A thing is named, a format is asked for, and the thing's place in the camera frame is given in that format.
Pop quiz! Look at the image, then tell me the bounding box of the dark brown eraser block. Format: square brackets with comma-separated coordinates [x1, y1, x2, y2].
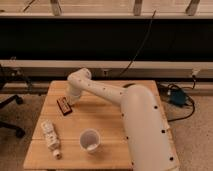
[57, 97, 72, 116]

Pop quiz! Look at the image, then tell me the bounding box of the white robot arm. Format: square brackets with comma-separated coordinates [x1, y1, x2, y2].
[67, 68, 179, 171]

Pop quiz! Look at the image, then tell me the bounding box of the white plastic cup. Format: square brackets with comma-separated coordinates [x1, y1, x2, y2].
[79, 129, 101, 154]

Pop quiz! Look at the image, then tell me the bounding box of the blue power box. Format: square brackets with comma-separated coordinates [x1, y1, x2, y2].
[170, 90, 186, 107]

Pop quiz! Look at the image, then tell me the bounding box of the white tube bottle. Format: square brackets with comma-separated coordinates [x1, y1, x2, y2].
[41, 120, 62, 159]

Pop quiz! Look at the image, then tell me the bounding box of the black hanging cable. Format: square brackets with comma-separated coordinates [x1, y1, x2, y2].
[119, 9, 157, 77]

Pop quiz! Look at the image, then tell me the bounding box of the black floor cable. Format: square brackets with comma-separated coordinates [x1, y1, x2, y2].
[157, 82, 196, 123]

